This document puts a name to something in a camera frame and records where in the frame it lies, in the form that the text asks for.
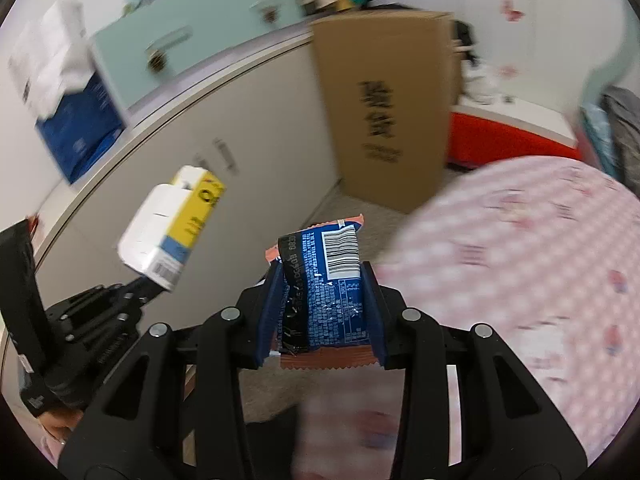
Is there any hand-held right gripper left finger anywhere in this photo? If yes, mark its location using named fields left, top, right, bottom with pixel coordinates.
left=59, top=262, right=286, bottom=480

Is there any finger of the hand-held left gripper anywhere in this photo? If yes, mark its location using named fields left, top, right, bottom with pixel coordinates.
left=125, top=277, right=168, bottom=311

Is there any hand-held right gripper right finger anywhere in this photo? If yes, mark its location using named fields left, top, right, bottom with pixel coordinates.
left=361, top=261, right=586, bottom=480

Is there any blue orange snack wrapper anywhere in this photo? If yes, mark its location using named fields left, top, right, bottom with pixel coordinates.
left=265, top=215, right=377, bottom=371

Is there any white yellow carton box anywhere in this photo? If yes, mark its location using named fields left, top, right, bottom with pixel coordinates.
left=117, top=165, right=226, bottom=293

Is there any person's left hand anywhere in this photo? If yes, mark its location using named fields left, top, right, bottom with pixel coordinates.
left=42, top=409, right=85, bottom=457

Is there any round table, pink checkered cloth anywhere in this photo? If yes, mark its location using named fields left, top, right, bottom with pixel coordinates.
left=295, top=156, right=640, bottom=468

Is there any blue plastic bag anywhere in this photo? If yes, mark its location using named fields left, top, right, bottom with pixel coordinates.
left=35, top=75, right=127, bottom=184

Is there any tall cardboard box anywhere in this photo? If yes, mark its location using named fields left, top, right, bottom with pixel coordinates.
left=310, top=10, right=457, bottom=214

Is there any white low cabinet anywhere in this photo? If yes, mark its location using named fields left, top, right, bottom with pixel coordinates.
left=30, top=25, right=346, bottom=311

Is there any red bench with white top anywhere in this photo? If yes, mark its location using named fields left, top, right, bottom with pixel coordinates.
left=446, top=95, right=584, bottom=172

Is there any white paper bag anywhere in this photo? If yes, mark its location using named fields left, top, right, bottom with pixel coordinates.
left=7, top=0, right=96, bottom=118

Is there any mint green drawer cabinet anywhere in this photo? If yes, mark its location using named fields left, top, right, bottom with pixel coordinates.
left=90, top=0, right=312, bottom=112

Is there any teal plaid bed sheet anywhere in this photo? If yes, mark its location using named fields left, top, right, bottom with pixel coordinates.
left=580, top=102, right=621, bottom=176

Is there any black cloth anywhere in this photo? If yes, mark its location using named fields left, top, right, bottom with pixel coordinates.
left=452, top=20, right=476, bottom=54

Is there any grey quilt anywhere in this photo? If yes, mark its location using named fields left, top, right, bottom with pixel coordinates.
left=602, top=85, right=640, bottom=183

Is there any mint green bunk bed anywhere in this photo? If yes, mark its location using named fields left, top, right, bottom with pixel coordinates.
left=577, top=5, right=640, bottom=111

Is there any metal cabinet handle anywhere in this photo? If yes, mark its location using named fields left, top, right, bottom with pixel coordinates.
left=212, top=137, right=240, bottom=176

